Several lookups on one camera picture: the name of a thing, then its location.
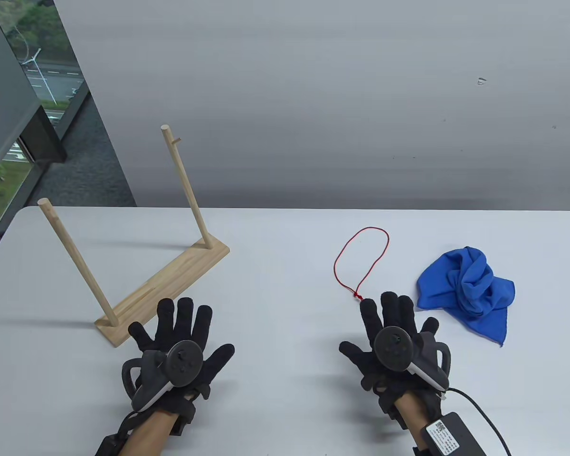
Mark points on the grey window frame post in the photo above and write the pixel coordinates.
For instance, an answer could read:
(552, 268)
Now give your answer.
(4, 95)

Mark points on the dark grey hand controller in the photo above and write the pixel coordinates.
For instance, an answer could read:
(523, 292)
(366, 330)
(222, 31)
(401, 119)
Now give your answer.
(392, 349)
(183, 363)

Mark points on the blue towel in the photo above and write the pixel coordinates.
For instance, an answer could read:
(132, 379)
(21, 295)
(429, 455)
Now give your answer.
(465, 285)

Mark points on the wooden rack with posts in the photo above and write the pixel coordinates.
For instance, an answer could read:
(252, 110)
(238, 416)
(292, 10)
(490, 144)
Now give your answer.
(171, 280)

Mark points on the person's right forearm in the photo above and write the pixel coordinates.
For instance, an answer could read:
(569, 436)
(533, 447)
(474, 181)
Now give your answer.
(415, 422)

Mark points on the person's right hand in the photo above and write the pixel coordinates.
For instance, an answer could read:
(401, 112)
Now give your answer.
(394, 308)

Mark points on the person's left hand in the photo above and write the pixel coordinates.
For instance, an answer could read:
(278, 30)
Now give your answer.
(183, 323)

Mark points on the dark grey left hand controller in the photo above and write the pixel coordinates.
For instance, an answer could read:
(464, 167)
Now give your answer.
(183, 363)

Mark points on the dark grey right hand controller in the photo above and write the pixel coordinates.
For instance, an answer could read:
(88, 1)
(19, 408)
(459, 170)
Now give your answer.
(392, 349)

